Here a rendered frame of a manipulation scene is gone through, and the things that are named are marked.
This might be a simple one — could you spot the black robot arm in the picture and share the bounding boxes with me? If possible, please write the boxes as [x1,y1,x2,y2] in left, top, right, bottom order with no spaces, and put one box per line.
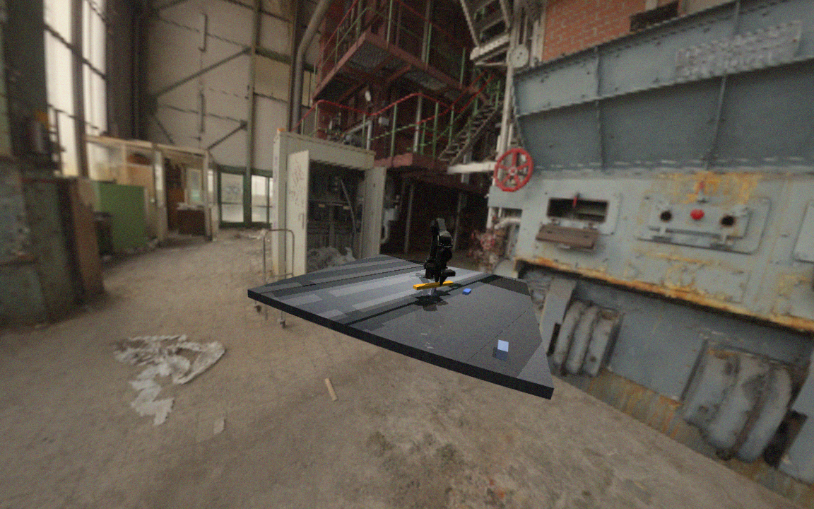
[423,218,454,279]

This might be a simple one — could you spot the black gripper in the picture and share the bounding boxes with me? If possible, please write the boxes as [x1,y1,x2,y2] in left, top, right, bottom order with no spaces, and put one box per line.
[433,257,456,286]

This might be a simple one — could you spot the yellow bar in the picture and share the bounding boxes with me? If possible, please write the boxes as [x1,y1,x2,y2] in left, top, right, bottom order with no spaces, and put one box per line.
[413,281,454,290]

